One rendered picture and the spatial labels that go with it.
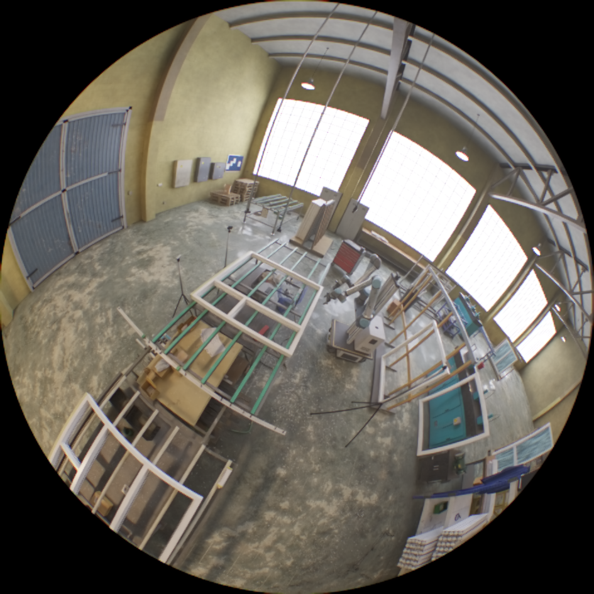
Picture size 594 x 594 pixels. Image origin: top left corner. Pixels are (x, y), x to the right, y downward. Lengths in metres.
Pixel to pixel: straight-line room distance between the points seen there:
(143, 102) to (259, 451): 8.41
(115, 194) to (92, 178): 1.06
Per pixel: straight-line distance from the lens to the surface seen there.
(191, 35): 7.96
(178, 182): 7.91
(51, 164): 6.37
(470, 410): 4.10
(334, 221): 9.14
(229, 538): 3.07
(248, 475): 2.71
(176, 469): 2.15
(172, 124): 7.63
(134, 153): 6.98
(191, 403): 2.09
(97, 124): 6.57
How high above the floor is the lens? 2.66
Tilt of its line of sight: 40 degrees down
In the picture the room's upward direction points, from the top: 25 degrees clockwise
